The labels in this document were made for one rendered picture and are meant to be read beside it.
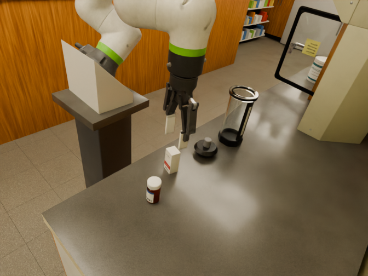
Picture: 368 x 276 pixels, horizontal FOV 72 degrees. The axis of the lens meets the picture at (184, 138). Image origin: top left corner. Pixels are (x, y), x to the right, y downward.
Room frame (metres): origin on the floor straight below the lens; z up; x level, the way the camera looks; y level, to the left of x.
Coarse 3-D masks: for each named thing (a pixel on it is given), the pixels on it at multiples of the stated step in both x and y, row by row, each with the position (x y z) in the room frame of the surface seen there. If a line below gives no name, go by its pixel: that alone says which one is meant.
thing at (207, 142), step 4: (200, 140) 0.77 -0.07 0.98; (204, 140) 0.74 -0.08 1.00; (208, 140) 0.74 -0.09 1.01; (196, 144) 0.75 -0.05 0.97; (200, 144) 0.75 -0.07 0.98; (204, 144) 0.74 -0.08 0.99; (208, 144) 0.74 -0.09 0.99; (212, 144) 0.76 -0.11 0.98; (196, 148) 0.73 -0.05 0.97; (200, 148) 0.72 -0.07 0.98; (204, 148) 0.73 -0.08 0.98; (208, 148) 0.73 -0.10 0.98; (212, 148) 0.74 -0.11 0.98; (216, 148) 0.74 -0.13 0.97; (200, 152) 0.71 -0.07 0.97; (204, 152) 0.71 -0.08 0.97; (208, 152) 0.71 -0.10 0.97; (212, 152) 0.72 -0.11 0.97; (216, 152) 0.73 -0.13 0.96; (200, 156) 0.72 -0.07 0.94; (204, 156) 0.71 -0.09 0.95; (208, 156) 0.71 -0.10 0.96
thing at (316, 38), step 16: (304, 16) 1.46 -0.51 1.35; (320, 16) 1.41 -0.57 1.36; (304, 32) 1.44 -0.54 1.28; (320, 32) 1.39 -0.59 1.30; (336, 32) 1.33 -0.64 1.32; (288, 48) 1.48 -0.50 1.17; (304, 48) 1.42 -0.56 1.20; (320, 48) 1.36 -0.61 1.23; (288, 64) 1.46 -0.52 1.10; (304, 64) 1.39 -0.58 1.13; (320, 64) 1.34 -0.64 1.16; (304, 80) 1.37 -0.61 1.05
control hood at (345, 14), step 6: (336, 0) 1.07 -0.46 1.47; (342, 0) 1.06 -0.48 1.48; (348, 0) 1.05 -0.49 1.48; (354, 0) 1.04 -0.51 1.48; (336, 6) 1.07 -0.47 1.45; (342, 6) 1.05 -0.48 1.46; (348, 6) 1.04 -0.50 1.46; (354, 6) 1.03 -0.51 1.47; (342, 12) 1.05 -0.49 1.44; (348, 12) 1.04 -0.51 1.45; (342, 18) 1.04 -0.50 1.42; (348, 18) 1.03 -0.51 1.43
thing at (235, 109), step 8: (232, 88) 0.87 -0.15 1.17; (240, 88) 0.90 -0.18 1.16; (248, 88) 0.89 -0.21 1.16; (240, 96) 0.81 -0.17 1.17; (248, 96) 0.89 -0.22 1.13; (256, 96) 0.83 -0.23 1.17; (232, 104) 0.83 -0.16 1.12; (240, 104) 0.81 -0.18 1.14; (232, 112) 0.82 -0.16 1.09; (240, 112) 0.81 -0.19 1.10; (224, 120) 0.85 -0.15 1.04; (232, 120) 0.82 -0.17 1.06; (240, 120) 0.81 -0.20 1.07; (224, 128) 0.83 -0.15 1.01; (232, 128) 0.81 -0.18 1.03; (224, 136) 0.82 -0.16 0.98; (232, 136) 0.81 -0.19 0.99
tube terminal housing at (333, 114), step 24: (360, 0) 1.03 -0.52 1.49; (360, 24) 1.00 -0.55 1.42; (336, 48) 1.03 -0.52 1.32; (360, 48) 0.98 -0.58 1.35; (336, 72) 1.00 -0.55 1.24; (360, 72) 0.96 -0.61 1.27; (336, 96) 0.98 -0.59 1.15; (360, 96) 0.97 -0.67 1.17; (312, 120) 1.00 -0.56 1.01; (336, 120) 0.96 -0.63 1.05; (360, 120) 0.98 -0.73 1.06
